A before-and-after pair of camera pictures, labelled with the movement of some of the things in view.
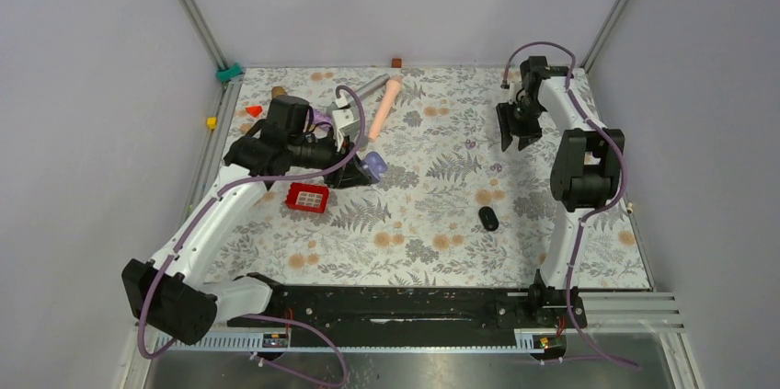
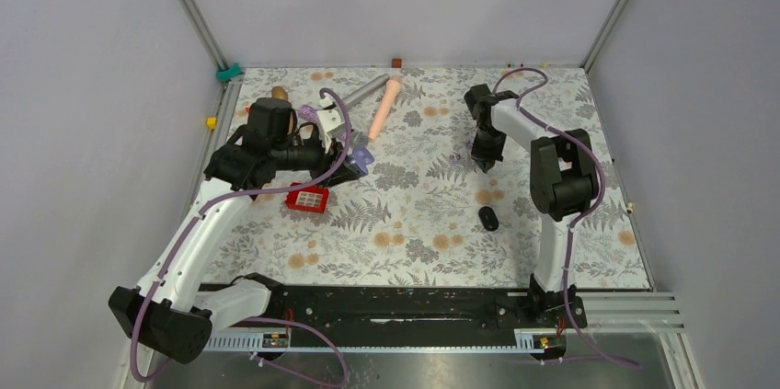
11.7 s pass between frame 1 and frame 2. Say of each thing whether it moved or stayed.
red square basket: stayed
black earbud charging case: stayed
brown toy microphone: stayed
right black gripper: moved
